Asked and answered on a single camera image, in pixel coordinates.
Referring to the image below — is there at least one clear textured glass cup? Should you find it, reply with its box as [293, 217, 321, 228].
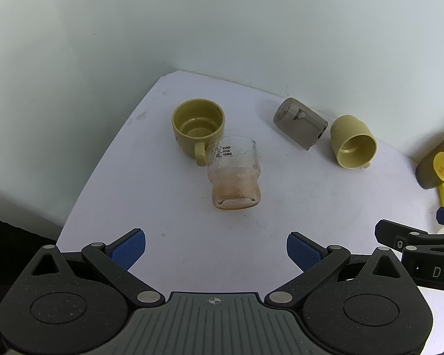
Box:
[206, 136, 262, 211]

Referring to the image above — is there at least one grey cup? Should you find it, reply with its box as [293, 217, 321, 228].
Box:
[273, 97, 329, 151]

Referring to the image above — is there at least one olive cup with yellow label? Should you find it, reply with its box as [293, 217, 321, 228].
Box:
[415, 135, 444, 190]

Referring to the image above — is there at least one yellow mug with handle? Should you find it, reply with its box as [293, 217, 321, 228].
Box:
[171, 99, 226, 167]

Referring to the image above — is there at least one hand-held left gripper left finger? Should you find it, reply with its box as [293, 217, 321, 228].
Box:
[30, 228, 165, 308]

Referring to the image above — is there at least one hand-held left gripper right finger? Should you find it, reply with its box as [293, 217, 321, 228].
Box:
[263, 231, 408, 308]

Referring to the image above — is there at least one pale yellow cup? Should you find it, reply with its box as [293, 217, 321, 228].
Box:
[330, 114, 377, 170]

